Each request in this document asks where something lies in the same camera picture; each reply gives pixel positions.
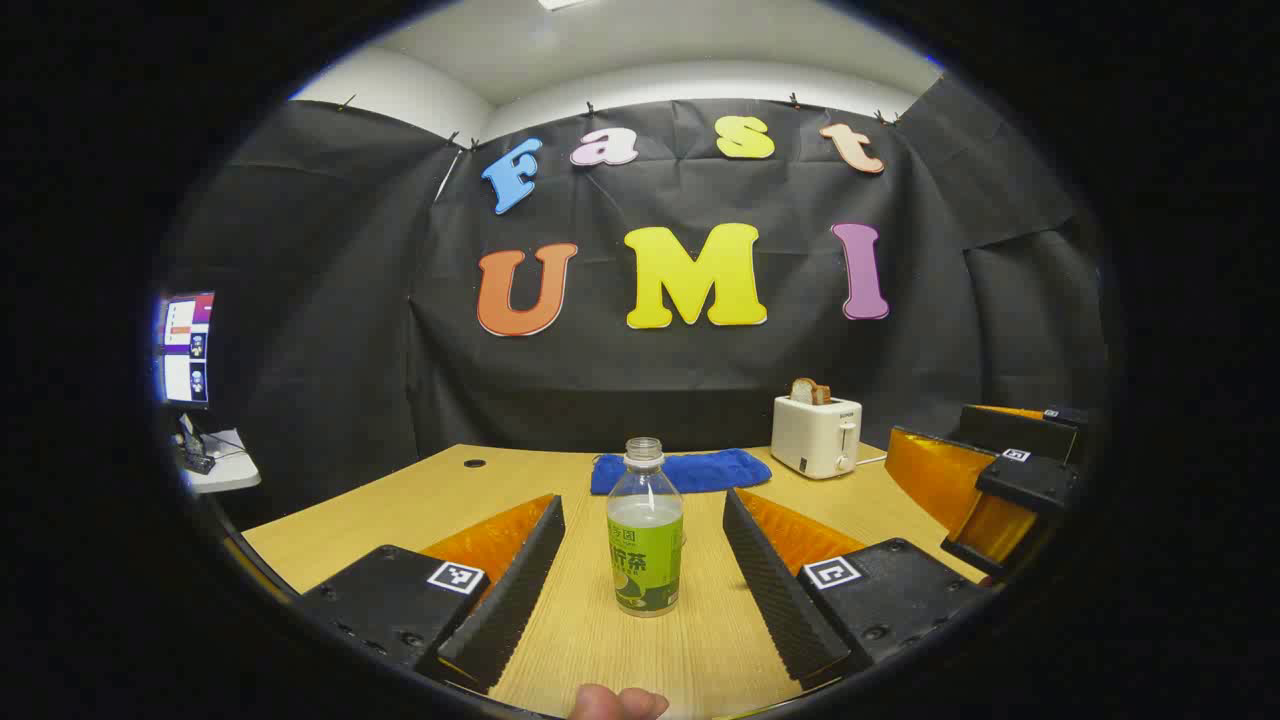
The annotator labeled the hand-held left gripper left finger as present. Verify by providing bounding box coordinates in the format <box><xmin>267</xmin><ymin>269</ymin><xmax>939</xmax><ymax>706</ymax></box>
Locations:
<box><xmin>295</xmin><ymin>492</ymin><xmax>566</xmax><ymax>693</ymax></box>

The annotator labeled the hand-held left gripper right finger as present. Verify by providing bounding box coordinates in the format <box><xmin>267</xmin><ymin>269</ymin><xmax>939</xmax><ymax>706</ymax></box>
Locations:
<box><xmin>720</xmin><ymin>488</ymin><xmax>991</xmax><ymax>691</ymax></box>

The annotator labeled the green label water bottle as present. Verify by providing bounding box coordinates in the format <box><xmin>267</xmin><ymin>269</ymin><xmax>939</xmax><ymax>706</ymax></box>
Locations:
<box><xmin>607</xmin><ymin>437</ymin><xmax>685</xmax><ymax>618</ymax></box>

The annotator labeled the blue towel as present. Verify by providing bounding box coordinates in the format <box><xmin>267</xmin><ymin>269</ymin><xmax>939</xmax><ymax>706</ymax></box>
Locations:
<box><xmin>590</xmin><ymin>448</ymin><xmax>772</xmax><ymax>496</ymax></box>

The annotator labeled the white toaster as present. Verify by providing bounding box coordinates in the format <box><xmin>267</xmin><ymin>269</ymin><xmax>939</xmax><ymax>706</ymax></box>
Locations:
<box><xmin>770</xmin><ymin>394</ymin><xmax>863</xmax><ymax>480</ymax></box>

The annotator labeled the white side desk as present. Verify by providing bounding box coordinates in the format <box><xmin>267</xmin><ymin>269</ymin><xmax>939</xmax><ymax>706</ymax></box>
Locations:
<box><xmin>178</xmin><ymin>428</ymin><xmax>261</xmax><ymax>494</ymax></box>

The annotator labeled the computer monitor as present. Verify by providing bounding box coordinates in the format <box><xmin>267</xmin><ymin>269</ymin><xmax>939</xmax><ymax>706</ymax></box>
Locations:
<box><xmin>155</xmin><ymin>291</ymin><xmax>216</xmax><ymax>408</ymax></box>

